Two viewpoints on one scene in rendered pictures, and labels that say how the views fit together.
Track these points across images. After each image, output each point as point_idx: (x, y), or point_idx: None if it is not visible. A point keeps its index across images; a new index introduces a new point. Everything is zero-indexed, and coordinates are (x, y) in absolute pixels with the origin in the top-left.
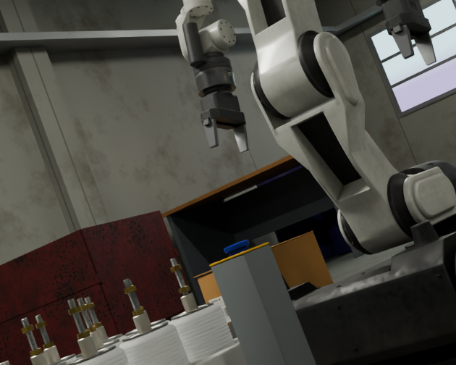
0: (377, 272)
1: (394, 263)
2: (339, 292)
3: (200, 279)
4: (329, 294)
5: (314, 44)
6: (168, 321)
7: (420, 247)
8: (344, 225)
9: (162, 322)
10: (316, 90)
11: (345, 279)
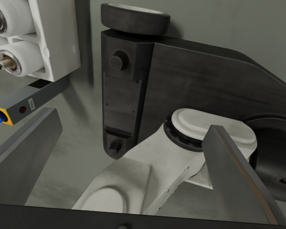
0: (114, 121)
1: (105, 131)
2: (102, 103)
3: None
4: (102, 98)
5: None
6: (5, 35)
7: (106, 143)
8: (164, 122)
9: (1, 34)
10: None
11: (243, 67)
